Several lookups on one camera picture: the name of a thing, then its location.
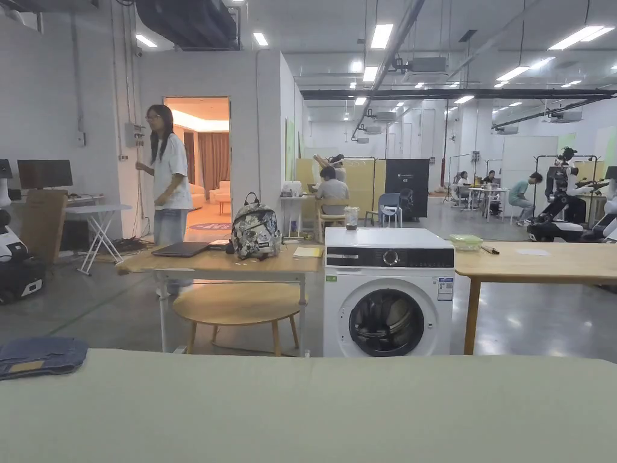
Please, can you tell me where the folded dark blue garment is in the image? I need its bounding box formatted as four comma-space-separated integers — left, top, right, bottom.
0, 337, 90, 382

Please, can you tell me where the desk with black monitor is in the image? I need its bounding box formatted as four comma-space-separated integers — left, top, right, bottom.
8, 159, 104, 251

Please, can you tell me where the wooden table with white legs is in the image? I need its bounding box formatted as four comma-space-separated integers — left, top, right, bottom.
116, 192, 325, 357

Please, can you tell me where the blue plastic chair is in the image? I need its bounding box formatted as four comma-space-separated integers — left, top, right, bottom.
378, 192, 403, 228

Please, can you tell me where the wooden chair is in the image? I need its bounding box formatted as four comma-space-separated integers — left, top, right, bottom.
315, 198, 352, 244

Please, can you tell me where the round low wooden table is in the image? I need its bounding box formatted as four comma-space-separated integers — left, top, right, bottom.
172, 282, 309, 357

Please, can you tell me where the white robot with black base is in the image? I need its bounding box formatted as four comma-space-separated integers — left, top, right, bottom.
0, 159, 46, 306

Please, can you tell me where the small white table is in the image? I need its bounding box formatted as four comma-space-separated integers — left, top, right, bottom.
280, 181, 320, 241

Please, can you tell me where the long wooden table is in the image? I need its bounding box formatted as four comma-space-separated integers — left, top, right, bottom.
450, 233, 617, 356

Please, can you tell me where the white front-loading washing machine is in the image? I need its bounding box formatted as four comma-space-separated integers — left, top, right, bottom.
322, 206, 456, 358

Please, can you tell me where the black and white robot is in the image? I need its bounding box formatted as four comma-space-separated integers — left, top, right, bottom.
527, 146, 609, 243

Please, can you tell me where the bed with pale green sheet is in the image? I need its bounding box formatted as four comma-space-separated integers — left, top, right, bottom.
0, 348, 617, 463

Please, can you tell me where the white folding ironing table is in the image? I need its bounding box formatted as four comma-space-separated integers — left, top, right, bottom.
64, 204, 133, 277

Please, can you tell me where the group of people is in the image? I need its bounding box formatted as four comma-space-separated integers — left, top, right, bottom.
455, 169, 502, 216

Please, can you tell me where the brown cardboard sheet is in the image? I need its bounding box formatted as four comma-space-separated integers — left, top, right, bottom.
19, 189, 69, 264

